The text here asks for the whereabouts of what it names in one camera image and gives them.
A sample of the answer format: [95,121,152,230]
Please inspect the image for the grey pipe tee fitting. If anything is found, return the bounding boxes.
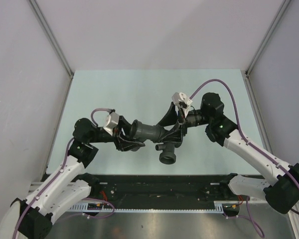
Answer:
[155,142,176,165]

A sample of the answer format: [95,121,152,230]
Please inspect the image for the white slotted cable duct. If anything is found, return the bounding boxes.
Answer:
[69,201,240,215]

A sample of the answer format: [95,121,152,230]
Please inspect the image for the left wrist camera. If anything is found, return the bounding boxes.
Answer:
[103,112,120,136]

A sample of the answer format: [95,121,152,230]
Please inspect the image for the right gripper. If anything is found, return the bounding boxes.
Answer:
[154,103,210,144]

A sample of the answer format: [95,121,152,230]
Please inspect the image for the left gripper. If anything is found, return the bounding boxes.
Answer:
[90,116,147,152]

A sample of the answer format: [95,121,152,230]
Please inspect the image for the large grey pipe adapter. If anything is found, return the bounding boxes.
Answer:
[130,120,166,142]

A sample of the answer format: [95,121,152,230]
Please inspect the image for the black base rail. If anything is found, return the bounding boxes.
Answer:
[90,175,247,209]

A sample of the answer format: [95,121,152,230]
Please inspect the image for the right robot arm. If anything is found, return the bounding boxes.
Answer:
[158,93,299,214]

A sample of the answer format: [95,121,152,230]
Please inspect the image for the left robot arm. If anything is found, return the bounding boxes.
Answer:
[11,111,144,239]

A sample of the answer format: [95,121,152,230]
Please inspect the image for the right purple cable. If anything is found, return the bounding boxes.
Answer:
[190,79,299,237]

